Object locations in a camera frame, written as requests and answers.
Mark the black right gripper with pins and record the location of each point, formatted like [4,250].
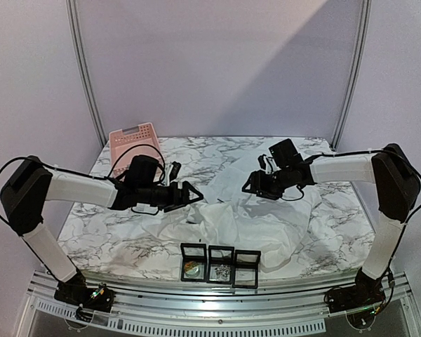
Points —
[264,183]

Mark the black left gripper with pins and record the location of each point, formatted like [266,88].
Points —
[176,202]

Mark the white button shirt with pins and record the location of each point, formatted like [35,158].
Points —
[288,232]

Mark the green red round brooch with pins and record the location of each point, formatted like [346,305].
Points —
[193,270]

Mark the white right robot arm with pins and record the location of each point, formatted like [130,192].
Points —
[397,183]

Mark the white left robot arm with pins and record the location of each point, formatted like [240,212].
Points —
[33,183]

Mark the pink plastic basket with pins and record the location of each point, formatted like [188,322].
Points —
[126,144]

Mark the left black display case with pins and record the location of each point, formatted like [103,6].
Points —
[194,252]

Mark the black display case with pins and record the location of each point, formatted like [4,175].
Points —
[194,252]
[217,256]
[245,273]

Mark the middle black display case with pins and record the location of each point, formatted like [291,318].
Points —
[217,256]

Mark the right black display case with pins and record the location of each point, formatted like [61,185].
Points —
[245,273]

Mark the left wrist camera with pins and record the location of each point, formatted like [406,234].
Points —
[172,172]

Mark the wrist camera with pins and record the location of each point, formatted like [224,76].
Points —
[172,172]
[267,164]

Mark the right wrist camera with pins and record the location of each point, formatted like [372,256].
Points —
[267,164]

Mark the aluminium front rail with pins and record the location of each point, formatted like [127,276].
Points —
[284,307]

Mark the left aluminium frame post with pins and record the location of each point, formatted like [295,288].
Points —
[79,51]

